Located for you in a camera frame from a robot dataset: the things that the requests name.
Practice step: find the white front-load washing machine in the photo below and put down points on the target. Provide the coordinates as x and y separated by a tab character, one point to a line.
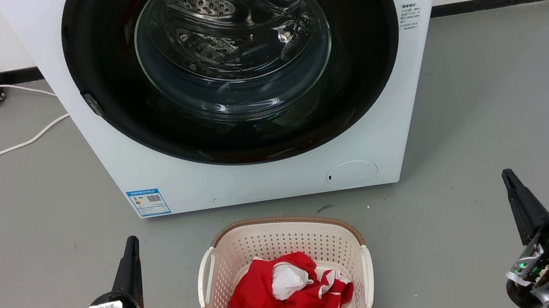
257	180

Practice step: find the black round washer door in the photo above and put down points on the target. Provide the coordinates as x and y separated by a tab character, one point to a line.
103	65

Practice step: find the blue energy label sticker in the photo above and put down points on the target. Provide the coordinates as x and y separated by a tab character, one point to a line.
148	202

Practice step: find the white crumpled cloth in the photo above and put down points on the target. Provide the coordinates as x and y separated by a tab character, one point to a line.
287	279

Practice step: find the cream perforated laundry basket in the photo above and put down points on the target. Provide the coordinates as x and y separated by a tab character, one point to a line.
286	238

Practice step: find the round white filter cover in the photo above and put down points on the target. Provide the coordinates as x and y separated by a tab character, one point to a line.
352	174

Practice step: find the grey printed text sticker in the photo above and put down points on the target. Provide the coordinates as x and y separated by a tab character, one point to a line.
408	17

